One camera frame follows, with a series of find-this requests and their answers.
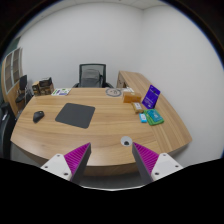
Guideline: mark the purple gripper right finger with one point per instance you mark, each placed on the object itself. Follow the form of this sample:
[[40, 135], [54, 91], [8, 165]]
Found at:
[[153, 166]]

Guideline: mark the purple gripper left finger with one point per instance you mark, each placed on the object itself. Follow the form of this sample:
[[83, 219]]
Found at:
[[70, 166]]

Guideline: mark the black computer mouse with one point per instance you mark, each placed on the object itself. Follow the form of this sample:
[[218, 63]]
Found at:
[[37, 116]]

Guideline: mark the dark grey mouse pad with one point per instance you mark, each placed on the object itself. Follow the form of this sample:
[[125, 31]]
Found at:
[[76, 115]]

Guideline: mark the green teal packet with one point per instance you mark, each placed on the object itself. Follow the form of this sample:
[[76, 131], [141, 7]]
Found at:
[[153, 117]]

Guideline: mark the small blue box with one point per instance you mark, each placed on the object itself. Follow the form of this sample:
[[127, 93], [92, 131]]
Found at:
[[142, 118]]

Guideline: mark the small tan box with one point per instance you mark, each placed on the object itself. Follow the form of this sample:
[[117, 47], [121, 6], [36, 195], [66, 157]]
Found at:
[[137, 107]]

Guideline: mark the purple standing card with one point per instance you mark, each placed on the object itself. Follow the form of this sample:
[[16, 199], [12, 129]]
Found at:
[[151, 97]]

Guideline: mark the orange cardboard box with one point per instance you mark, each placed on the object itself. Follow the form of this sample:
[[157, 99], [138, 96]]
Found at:
[[129, 97]]

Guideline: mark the white green leaflet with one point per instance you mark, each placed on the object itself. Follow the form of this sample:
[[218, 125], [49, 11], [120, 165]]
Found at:
[[61, 91]]

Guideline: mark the white paper sheet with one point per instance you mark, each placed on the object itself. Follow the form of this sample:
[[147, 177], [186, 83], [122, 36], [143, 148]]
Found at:
[[127, 89]]

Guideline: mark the black chair at left edge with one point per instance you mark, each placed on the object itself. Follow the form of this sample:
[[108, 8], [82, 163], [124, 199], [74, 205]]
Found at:
[[7, 123]]

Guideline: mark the black box stack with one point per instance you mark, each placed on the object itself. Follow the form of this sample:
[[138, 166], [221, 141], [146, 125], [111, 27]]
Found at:
[[43, 87]]

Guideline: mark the wooden side desk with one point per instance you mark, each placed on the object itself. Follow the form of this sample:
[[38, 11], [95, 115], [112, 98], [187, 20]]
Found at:
[[134, 80]]

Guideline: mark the grey backpack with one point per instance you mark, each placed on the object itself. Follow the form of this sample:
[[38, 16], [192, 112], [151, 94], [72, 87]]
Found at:
[[91, 78]]

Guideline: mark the black mesh office chair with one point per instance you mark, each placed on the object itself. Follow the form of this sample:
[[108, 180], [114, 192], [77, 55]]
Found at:
[[97, 66]]

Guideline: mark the black side chair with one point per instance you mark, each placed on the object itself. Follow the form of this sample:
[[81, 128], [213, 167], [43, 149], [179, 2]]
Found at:
[[24, 94]]

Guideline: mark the wooden glass-door cabinet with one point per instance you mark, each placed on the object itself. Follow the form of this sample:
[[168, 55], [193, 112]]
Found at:
[[10, 76]]

